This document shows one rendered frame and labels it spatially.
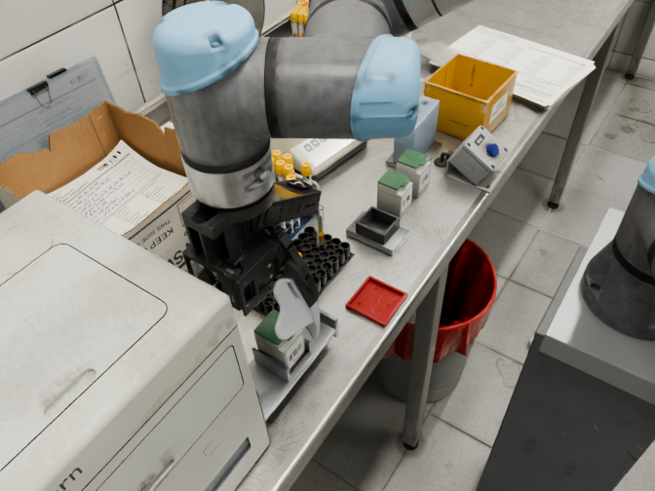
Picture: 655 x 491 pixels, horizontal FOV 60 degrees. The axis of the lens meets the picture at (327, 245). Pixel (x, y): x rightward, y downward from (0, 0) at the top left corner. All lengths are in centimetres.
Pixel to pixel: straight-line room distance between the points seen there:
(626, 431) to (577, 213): 153
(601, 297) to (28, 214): 69
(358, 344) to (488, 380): 106
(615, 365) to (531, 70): 77
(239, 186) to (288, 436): 38
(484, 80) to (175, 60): 90
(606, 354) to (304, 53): 57
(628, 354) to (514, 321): 118
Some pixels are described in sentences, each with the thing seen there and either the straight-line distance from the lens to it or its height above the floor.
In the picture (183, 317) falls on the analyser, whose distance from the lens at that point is 49.
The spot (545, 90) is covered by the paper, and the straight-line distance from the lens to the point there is 133.
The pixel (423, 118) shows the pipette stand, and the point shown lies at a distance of 104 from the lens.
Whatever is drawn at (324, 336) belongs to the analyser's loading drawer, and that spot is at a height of 92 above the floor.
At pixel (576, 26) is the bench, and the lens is 164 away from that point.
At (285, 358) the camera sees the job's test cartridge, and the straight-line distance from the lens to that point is 71.
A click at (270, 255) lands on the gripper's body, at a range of 55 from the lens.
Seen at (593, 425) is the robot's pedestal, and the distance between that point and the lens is 99.
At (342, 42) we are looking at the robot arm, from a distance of 43.
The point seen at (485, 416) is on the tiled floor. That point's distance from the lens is 178.
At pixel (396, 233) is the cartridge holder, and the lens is 94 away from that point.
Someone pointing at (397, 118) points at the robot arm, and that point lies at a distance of 42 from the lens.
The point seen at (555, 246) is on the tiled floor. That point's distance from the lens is 225.
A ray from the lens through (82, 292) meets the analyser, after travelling 54.
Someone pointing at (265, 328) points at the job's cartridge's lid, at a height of 98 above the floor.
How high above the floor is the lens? 155
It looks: 46 degrees down
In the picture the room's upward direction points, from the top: 4 degrees counter-clockwise
